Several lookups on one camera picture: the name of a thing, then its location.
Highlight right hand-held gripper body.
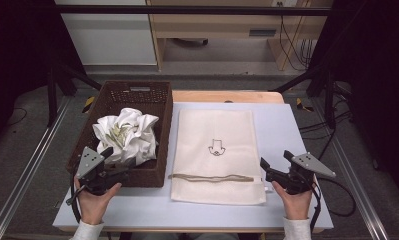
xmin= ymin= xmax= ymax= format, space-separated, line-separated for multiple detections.
xmin=269 ymin=151 xmax=337 ymax=196

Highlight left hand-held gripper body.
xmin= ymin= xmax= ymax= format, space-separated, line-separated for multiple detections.
xmin=74 ymin=146 xmax=132 ymax=197

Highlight white garment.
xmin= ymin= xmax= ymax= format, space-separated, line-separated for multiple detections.
xmin=92 ymin=107 xmax=160 ymax=166

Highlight brown woven basket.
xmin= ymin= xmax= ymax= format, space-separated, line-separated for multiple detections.
xmin=66 ymin=80 xmax=174 ymax=188

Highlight cream drawstring laundry bag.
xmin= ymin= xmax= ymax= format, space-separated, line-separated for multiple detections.
xmin=168 ymin=109 xmax=267 ymax=206

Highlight person's right hand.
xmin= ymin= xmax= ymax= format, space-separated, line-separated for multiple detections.
xmin=271 ymin=180 xmax=314 ymax=222

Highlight person's left hand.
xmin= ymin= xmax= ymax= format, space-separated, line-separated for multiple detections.
xmin=73 ymin=175 xmax=123 ymax=226

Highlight yellow black floor tape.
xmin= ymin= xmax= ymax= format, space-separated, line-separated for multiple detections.
xmin=295 ymin=97 xmax=315 ymax=113
xmin=81 ymin=96 xmax=97 ymax=114

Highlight black metal stand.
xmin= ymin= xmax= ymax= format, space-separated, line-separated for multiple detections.
xmin=46 ymin=59 xmax=103 ymax=128
xmin=270 ymin=63 xmax=339 ymax=130

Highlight white cabinet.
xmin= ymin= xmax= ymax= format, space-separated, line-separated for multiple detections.
xmin=54 ymin=0 xmax=158 ymax=66

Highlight black curtain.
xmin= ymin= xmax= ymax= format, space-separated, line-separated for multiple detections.
xmin=0 ymin=0 xmax=87 ymax=151
xmin=306 ymin=0 xmax=399 ymax=198

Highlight light wooden desk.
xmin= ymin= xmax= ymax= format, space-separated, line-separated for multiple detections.
xmin=146 ymin=0 xmax=333 ymax=72

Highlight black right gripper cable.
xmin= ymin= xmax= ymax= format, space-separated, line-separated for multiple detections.
xmin=307 ymin=176 xmax=323 ymax=234

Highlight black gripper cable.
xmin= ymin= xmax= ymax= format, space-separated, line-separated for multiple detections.
xmin=307 ymin=176 xmax=323 ymax=234
xmin=65 ymin=166 xmax=87 ymax=224

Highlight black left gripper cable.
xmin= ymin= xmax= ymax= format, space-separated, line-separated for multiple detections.
xmin=65 ymin=166 xmax=87 ymax=224

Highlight black floor cable bundle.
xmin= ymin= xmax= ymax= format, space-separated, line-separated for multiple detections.
xmin=298 ymin=109 xmax=354 ymax=161

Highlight aluminium floor rail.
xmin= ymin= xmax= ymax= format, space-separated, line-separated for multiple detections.
xmin=0 ymin=95 xmax=72 ymax=240
xmin=310 ymin=97 xmax=391 ymax=240

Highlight black looped floor cable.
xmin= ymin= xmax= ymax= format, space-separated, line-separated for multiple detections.
xmin=316 ymin=176 xmax=357 ymax=218

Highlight thin black floor cable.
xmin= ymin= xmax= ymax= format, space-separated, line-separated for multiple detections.
xmin=6 ymin=106 xmax=29 ymax=127

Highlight hanging black desk cables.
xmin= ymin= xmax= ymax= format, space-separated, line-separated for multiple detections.
xmin=277 ymin=1 xmax=317 ymax=72

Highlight black horizontal frame bar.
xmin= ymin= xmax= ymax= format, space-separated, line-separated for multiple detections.
xmin=55 ymin=4 xmax=332 ymax=17

